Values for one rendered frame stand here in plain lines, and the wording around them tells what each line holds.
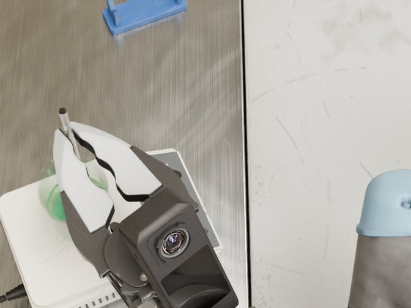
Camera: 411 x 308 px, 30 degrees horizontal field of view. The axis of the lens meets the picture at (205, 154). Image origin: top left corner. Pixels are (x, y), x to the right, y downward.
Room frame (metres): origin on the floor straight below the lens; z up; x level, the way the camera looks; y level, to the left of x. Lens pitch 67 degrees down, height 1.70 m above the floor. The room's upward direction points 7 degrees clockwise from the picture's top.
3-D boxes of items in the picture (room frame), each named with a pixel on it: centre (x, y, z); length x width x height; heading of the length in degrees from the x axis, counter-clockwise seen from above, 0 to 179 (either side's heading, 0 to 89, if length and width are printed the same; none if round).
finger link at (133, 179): (0.22, 0.07, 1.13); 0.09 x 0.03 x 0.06; 43
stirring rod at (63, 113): (0.23, 0.11, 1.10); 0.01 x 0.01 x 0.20
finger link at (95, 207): (0.20, 0.09, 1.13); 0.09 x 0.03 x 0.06; 45
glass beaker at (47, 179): (0.22, 0.11, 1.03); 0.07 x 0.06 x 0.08; 173
